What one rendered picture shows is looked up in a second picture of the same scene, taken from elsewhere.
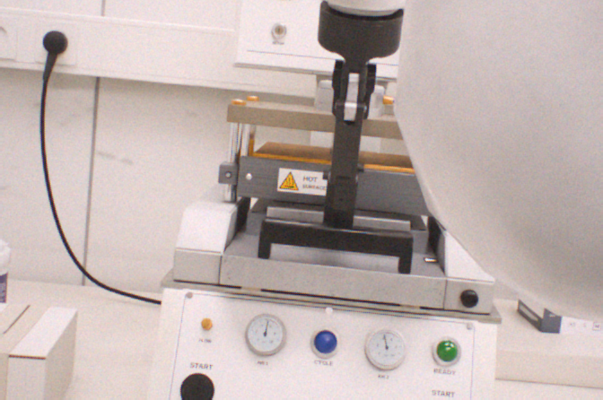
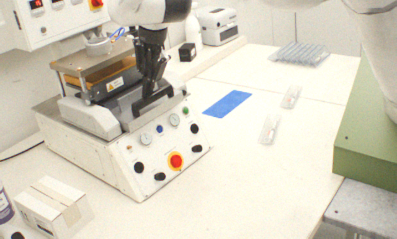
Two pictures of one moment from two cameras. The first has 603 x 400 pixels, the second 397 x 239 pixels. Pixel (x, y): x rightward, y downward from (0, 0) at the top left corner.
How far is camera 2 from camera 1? 0.70 m
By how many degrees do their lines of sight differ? 51
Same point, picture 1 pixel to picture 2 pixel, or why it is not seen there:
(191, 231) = (104, 122)
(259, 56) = (40, 43)
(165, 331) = (118, 157)
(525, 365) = not seen: hidden behind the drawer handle
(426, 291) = (179, 97)
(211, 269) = (118, 130)
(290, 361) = (154, 141)
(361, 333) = (164, 120)
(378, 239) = (164, 90)
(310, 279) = (152, 114)
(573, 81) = not seen: outside the picture
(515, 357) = not seen: hidden behind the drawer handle
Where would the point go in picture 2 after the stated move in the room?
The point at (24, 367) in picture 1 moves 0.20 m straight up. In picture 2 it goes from (81, 201) to (57, 138)
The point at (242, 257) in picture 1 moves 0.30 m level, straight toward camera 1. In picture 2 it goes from (133, 120) to (227, 145)
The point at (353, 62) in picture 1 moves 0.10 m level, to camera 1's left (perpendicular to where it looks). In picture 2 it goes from (161, 43) to (133, 58)
